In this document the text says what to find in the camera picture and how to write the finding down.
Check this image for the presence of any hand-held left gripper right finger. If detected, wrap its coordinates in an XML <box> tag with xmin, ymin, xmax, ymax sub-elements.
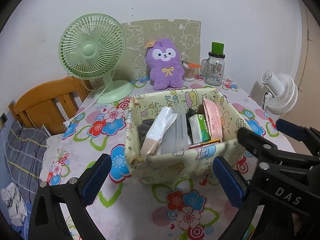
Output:
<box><xmin>213</xmin><ymin>156</ymin><xmax>262</xmax><ymax>240</ymax></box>

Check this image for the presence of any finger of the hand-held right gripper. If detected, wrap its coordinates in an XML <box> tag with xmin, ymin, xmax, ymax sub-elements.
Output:
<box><xmin>276</xmin><ymin>118</ymin><xmax>320</xmax><ymax>155</ymax></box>
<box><xmin>237</xmin><ymin>127</ymin><xmax>320</xmax><ymax>173</ymax></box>

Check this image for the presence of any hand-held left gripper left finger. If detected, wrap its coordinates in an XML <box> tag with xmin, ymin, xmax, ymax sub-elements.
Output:
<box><xmin>28</xmin><ymin>154</ymin><xmax>112</xmax><ymax>240</ymax></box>

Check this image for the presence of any pink pack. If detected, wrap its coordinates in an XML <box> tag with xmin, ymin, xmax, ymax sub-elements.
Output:
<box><xmin>202</xmin><ymin>99</ymin><xmax>223</xmax><ymax>143</ymax></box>

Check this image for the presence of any yellow printed fabric storage box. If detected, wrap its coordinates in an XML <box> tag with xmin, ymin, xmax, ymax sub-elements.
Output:
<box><xmin>125</xmin><ymin>88</ymin><xmax>247</xmax><ymax>184</ymax></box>

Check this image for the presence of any green tissue pack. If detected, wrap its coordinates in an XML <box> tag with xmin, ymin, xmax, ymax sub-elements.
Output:
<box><xmin>189</xmin><ymin>114</ymin><xmax>212</xmax><ymax>145</ymax></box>

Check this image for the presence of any grey sock bundle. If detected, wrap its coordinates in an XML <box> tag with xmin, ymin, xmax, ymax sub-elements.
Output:
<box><xmin>138</xmin><ymin>119</ymin><xmax>157</xmax><ymax>143</ymax></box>

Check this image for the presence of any clear plastic pack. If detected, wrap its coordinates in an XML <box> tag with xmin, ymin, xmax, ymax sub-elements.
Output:
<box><xmin>160</xmin><ymin>106</ymin><xmax>190</xmax><ymax>154</ymax></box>

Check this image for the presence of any black sock bundle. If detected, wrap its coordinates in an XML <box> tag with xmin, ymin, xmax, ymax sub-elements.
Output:
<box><xmin>185</xmin><ymin>107</ymin><xmax>200</xmax><ymax>120</ymax></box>

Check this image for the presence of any white floor fan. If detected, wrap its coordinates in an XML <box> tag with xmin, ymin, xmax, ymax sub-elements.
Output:
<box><xmin>261</xmin><ymin>70</ymin><xmax>298</xmax><ymax>115</ymax></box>

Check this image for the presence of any beige door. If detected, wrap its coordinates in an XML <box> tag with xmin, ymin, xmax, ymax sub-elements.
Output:
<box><xmin>294</xmin><ymin>0</ymin><xmax>320</xmax><ymax>110</ymax></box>

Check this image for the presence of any grey plaid pillow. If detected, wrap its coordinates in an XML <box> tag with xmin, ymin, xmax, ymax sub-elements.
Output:
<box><xmin>0</xmin><ymin>121</ymin><xmax>50</xmax><ymax>200</ymax></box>

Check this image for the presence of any crumpled white cloth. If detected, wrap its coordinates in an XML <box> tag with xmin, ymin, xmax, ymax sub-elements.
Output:
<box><xmin>1</xmin><ymin>182</ymin><xmax>27</xmax><ymax>227</ymax></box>

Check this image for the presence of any glass jar mug green lid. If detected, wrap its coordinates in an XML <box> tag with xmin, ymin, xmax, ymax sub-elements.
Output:
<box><xmin>199</xmin><ymin>42</ymin><xmax>226</xmax><ymax>86</ymax></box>

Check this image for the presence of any blue bed sheet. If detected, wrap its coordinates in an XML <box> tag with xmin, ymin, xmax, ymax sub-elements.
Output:
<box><xmin>0</xmin><ymin>130</ymin><xmax>38</xmax><ymax>230</ymax></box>

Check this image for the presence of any cotton swab jar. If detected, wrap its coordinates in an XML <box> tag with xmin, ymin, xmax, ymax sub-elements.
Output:
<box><xmin>182</xmin><ymin>60</ymin><xmax>202</xmax><ymax>81</ymax></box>

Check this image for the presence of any purple plush toy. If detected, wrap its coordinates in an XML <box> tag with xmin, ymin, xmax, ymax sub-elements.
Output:
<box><xmin>146</xmin><ymin>38</ymin><xmax>185</xmax><ymax>90</ymax></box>

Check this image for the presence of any green desk fan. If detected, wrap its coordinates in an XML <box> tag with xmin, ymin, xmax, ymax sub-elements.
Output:
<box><xmin>59</xmin><ymin>12</ymin><xmax>134</xmax><ymax>104</ymax></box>

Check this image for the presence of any green printed board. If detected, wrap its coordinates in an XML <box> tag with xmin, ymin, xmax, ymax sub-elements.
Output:
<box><xmin>119</xmin><ymin>19</ymin><xmax>202</xmax><ymax>80</ymax></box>

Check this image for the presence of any white fan cord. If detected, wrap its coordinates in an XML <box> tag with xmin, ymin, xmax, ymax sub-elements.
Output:
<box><xmin>64</xmin><ymin>85</ymin><xmax>108</xmax><ymax>128</ymax></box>

